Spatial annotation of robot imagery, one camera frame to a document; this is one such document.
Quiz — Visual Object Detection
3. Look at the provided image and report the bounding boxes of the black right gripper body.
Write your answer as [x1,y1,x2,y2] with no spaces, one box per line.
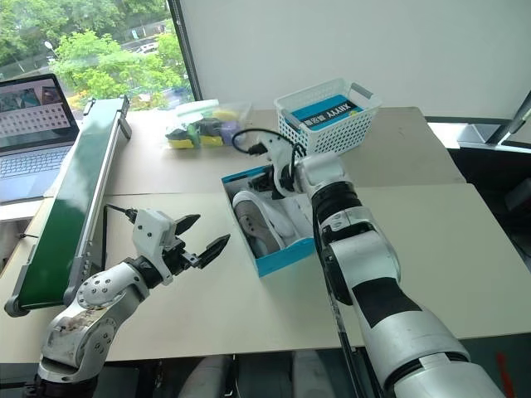
[247,164,278,192]

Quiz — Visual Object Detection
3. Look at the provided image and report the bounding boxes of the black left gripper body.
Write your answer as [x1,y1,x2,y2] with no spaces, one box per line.
[163,235,205,277]

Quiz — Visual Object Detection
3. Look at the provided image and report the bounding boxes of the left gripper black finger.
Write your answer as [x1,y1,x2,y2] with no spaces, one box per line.
[196,233,231,271]
[173,213,202,239]

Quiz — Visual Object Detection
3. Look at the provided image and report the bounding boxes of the white sneaker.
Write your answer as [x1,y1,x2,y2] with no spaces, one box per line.
[231,189,288,259]

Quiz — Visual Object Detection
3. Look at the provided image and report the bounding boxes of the blue white shoe box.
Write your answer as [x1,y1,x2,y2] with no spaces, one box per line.
[220,164,317,279]

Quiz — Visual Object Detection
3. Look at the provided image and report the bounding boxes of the blue printed box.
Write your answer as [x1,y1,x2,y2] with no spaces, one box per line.
[289,94,366,133]

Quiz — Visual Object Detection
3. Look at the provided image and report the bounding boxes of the green conveyor belt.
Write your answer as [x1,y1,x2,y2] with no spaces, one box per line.
[3,94,134,318]

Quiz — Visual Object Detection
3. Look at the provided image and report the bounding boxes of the purple sponge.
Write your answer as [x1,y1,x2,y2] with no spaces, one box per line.
[219,121,242,143]

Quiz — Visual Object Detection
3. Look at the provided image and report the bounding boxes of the black and yellow sponge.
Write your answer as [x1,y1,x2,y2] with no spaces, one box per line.
[198,119,226,147]
[166,127,195,151]

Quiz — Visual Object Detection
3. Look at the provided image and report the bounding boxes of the clear plastic bag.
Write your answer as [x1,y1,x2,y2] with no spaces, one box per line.
[163,98,255,153]

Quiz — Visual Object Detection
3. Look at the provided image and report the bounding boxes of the white plastic basket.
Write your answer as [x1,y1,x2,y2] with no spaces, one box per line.
[273,77,383,158]

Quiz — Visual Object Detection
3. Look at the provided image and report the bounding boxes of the grey rounded shape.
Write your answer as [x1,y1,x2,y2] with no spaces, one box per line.
[177,355,230,398]

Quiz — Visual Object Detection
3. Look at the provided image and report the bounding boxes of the grey open laptop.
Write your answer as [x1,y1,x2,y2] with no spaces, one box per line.
[0,73,81,205]

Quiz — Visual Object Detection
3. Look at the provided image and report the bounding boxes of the red strip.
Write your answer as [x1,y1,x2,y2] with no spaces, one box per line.
[494,352,516,390]

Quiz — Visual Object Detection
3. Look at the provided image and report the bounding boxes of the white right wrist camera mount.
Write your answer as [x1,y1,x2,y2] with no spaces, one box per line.
[264,131,310,201]

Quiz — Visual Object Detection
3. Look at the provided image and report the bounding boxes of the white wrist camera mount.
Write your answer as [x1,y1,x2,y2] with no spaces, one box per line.
[264,131,310,201]
[131,208,177,287]

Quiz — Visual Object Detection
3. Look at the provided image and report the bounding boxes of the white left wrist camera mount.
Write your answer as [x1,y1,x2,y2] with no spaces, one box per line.
[131,208,177,287]

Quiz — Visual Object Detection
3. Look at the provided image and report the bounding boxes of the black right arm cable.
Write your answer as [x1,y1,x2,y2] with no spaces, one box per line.
[231,129,309,192]

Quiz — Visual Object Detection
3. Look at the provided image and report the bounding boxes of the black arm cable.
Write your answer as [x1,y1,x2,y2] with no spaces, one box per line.
[231,129,309,192]
[100,201,139,269]

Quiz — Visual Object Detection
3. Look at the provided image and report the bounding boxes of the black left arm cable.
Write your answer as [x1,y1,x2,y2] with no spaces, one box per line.
[100,201,139,269]

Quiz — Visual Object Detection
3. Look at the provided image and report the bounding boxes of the black window frame post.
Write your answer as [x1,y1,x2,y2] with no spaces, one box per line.
[167,0,203,102]

